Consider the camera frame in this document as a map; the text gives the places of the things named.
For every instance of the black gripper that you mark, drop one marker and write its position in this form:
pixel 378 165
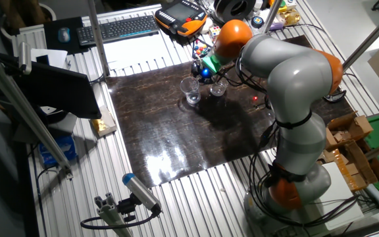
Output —
pixel 206 74

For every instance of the clear ribbed plastic cup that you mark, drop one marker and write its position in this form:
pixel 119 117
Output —
pixel 191 93

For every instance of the clear glass beaker cup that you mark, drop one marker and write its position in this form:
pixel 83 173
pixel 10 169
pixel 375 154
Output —
pixel 218 89

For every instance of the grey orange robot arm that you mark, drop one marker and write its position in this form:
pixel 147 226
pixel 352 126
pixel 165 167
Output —
pixel 298 79

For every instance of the billiard ball triangle toy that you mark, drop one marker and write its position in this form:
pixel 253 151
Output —
pixel 201 50

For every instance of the rubik's cube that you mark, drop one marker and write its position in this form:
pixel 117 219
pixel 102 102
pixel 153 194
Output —
pixel 214 32

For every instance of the orange black teach pendant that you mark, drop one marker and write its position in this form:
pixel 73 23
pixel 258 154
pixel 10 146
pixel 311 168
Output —
pixel 179 16

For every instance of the large white paper sheet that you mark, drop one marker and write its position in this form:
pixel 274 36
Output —
pixel 137 49

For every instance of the dark marble pattern mat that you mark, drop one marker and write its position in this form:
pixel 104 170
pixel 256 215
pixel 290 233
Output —
pixel 163 131

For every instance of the black filament spool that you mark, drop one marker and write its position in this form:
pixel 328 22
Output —
pixel 232 9

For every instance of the black computer keyboard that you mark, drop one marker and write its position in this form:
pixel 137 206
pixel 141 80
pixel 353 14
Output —
pixel 117 29

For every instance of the purple object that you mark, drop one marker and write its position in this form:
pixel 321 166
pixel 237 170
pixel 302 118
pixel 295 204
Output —
pixel 276 26

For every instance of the gold metallic object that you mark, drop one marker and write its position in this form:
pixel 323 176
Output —
pixel 289 16

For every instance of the black monitor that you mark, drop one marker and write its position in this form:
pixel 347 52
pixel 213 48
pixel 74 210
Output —
pixel 61 92

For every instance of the black clamp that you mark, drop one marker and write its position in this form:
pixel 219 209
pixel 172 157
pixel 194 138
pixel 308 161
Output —
pixel 336 96

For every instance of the grey computer mouse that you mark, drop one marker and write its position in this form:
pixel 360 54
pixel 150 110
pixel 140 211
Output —
pixel 64 34

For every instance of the small white paper sheet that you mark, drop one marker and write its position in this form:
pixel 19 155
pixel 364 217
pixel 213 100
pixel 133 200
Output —
pixel 56 57

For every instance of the black mouse pad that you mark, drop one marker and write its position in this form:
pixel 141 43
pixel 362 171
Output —
pixel 49 42

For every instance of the white round bucket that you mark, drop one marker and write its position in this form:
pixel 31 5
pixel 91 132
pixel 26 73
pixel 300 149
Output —
pixel 53 12

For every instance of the blue tissue pack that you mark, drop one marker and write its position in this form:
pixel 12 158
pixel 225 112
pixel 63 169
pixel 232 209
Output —
pixel 58 149

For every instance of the short aluminium profile stub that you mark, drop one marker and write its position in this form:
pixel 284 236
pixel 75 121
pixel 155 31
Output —
pixel 110 214

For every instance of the long slanted aluminium bar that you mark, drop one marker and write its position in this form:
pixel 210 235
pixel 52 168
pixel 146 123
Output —
pixel 21 105

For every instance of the cardboard box pile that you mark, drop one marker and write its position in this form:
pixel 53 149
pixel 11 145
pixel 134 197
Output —
pixel 357 164

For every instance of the white base platform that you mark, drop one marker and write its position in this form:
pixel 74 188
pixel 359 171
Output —
pixel 341 197

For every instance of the green silver camera mount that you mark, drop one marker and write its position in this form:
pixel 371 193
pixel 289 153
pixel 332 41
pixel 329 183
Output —
pixel 213 64

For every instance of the silver metal post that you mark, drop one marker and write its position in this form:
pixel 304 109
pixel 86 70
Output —
pixel 273 13

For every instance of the upright aluminium post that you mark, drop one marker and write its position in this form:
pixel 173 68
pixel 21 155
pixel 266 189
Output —
pixel 95 36

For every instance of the silver camera blue cap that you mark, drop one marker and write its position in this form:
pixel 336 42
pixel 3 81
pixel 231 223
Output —
pixel 140 191

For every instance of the small silver camera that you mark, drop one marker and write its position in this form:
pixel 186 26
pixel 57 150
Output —
pixel 25 57

